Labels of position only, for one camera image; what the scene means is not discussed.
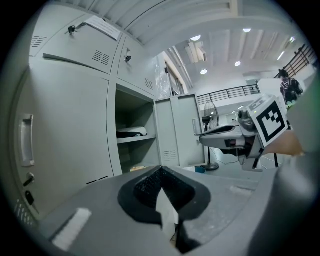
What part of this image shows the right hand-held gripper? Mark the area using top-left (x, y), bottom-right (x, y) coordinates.
top-left (198, 94), bottom-right (289, 173)

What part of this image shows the black standing fan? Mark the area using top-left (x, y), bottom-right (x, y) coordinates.
top-left (201, 101), bottom-right (221, 171)

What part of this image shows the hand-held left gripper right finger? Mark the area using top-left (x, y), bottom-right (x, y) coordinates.
top-left (162, 165), bottom-right (279, 256)

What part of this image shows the white paper notice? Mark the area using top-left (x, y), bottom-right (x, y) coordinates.
top-left (84, 15), bottom-right (121, 41)

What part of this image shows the person's right forearm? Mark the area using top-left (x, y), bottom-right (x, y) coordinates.
top-left (264, 129), bottom-right (306, 158)

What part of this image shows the ceiling air conditioner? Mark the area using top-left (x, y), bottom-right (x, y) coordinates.
top-left (184, 41), bottom-right (208, 65)

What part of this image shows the white and black cap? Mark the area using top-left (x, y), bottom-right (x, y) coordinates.
top-left (116, 125), bottom-right (148, 139)

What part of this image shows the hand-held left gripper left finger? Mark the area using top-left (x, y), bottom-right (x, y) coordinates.
top-left (39, 165), bottom-right (177, 256)

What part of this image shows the grey metal locker cabinet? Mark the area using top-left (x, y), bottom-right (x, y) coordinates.
top-left (7, 9), bottom-right (208, 226)

